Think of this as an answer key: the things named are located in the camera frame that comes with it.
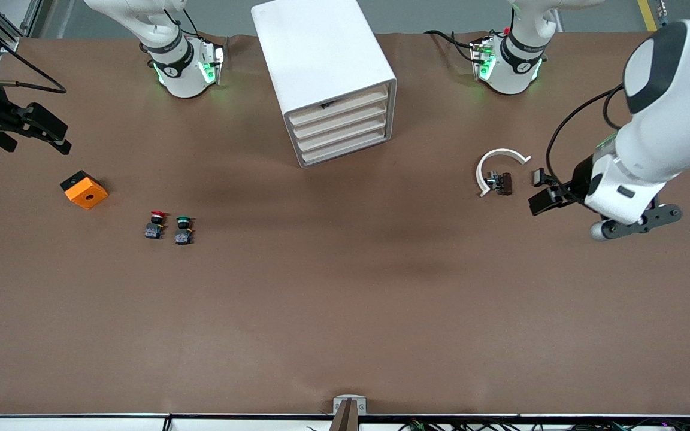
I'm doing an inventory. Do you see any orange and black button box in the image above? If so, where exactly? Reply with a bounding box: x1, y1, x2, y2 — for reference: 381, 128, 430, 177
60, 171, 109, 210

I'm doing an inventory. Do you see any red push button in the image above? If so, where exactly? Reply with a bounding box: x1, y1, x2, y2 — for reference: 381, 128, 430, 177
144, 210, 170, 240

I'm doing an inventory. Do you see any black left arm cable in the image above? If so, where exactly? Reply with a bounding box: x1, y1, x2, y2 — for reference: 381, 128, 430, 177
546, 84, 627, 187

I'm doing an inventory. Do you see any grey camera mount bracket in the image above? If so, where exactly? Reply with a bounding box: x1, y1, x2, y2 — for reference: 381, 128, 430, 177
330, 395, 367, 431

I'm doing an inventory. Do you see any aluminium frame profile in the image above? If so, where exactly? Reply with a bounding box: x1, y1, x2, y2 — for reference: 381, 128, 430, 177
0, 0, 43, 53

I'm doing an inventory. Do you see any white curved plastic part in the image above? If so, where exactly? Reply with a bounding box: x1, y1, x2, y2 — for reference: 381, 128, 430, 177
476, 148, 532, 198

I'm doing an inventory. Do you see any green push button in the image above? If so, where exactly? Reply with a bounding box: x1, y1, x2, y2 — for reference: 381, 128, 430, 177
174, 216, 196, 246

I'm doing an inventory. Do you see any small dark brown component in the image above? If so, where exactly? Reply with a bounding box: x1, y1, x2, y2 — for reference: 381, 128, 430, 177
485, 171, 513, 196

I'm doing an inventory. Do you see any white table edge rail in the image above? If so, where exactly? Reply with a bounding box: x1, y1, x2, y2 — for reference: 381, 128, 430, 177
0, 413, 690, 431

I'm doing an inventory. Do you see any brown table cover mat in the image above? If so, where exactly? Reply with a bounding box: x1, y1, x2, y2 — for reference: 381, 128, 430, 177
0, 31, 690, 417

